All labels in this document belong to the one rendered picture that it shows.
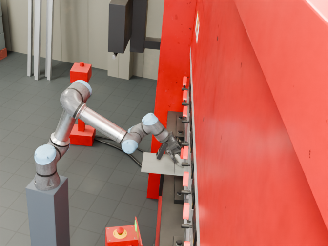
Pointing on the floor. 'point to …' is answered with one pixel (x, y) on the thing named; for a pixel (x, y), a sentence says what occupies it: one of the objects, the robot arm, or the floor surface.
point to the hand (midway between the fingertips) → (181, 163)
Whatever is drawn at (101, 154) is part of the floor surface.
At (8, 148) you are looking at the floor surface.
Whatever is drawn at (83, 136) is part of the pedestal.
